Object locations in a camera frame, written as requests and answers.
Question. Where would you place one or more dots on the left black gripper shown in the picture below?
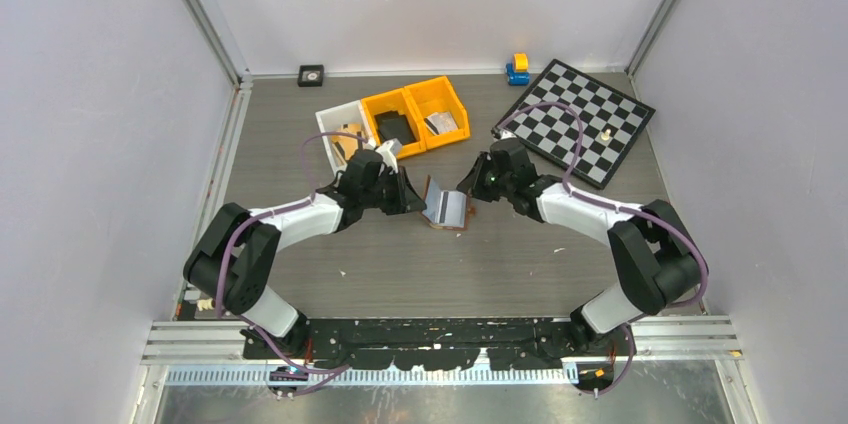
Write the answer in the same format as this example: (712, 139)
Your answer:
(406, 198)

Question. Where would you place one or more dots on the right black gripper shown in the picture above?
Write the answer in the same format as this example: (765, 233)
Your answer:
(472, 184)

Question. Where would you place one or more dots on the brown leather card holder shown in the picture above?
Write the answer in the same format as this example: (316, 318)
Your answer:
(446, 209)

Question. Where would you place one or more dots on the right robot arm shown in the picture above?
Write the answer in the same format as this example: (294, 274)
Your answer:
(655, 259)

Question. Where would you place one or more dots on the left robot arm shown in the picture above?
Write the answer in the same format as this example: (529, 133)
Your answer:
(234, 256)

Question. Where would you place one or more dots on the cards in yellow bin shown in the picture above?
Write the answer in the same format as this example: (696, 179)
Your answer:
(439, 123)

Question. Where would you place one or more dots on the yellow bin with cards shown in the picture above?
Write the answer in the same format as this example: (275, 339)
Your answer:
(438, 95)

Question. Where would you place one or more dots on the black wallet in bin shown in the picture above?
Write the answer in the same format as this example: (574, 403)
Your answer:
(393, 125)

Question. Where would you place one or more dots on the brown items in white bin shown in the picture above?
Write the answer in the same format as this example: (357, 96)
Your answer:
(348, 136)

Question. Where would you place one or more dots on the yellow bin with black item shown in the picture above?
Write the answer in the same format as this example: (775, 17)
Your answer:
(399, 100)

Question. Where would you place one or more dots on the white plastic bin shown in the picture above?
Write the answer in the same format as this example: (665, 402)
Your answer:
(349, 118)

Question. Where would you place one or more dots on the blue and yellow toy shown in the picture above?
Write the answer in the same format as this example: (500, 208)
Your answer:
(517, 70)

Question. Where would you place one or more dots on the black and white chessboard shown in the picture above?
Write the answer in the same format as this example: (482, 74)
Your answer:
(565, 109)

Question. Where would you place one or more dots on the small black square box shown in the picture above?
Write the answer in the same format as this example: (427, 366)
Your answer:
(311, 75)

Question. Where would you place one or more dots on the small cream peg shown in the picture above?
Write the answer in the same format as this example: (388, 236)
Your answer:
(203, 305)

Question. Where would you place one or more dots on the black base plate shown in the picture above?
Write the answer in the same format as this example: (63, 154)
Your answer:
(437, 344)

